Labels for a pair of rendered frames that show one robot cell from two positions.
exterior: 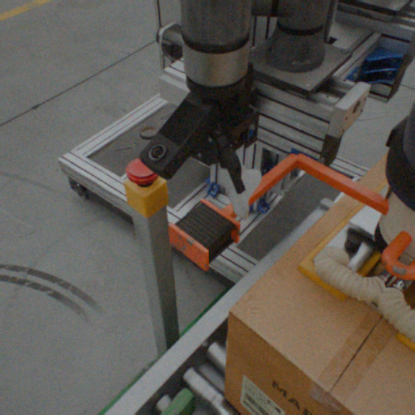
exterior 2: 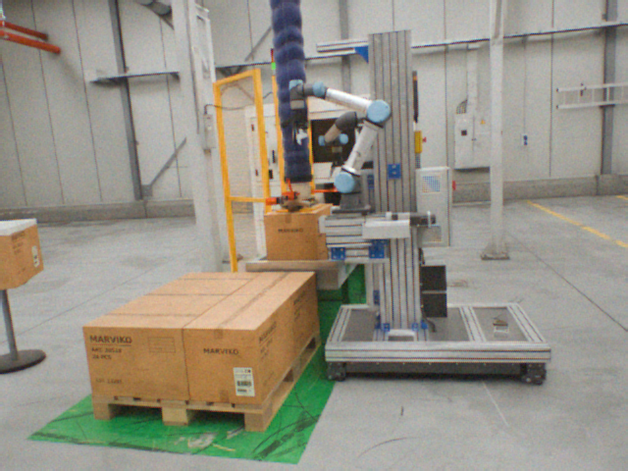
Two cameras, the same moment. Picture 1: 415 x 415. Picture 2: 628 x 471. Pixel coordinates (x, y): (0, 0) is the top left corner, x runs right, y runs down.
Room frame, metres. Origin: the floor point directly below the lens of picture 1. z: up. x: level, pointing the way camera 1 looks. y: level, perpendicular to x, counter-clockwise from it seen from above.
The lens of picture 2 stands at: (4.10, -2.17, 1.38)
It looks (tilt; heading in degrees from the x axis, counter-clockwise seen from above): 10 degrees down; 153
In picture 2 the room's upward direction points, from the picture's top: 4 degrees counter-clockwise
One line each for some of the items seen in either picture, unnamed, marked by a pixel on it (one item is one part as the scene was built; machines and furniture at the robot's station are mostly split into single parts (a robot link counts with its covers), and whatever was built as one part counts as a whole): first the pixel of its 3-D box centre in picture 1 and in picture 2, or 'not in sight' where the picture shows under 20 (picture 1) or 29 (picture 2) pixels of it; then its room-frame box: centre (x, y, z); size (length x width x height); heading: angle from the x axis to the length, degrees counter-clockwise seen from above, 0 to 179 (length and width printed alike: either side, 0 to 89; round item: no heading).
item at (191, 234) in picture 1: (204, 233); not in sight; (0.47, 0.01, 1.08); 0.09 x 0.08 x 0.05; 47
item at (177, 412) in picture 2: not in sight; (222, 365); (1.03, -1.29, 0.07); 1.20 x 1.00 x 0.14; 137
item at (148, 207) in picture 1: (162, 303); not in sight; (0.67, 0.14, 0.50); 0.07 x 0.07 x 1.00; 47
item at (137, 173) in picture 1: (143, 173); not in sight; (0.67, 0.14, 1.02); 0.07 x 0.07 x 0.04
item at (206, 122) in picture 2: not in sight; (207, 131); (-0.41, -0.78, 1.62); 0.20 x 0.05 x 0.30; 137
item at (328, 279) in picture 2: not in sight; (291, 279); (0.76, -0.62, 0.47); 0.70 x 0.03 x 0.15; 47
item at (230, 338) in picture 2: not in sight; (218, 325); (1.03, -1.29, 0.34); 1.20 x 1.00 x 0.40; 137
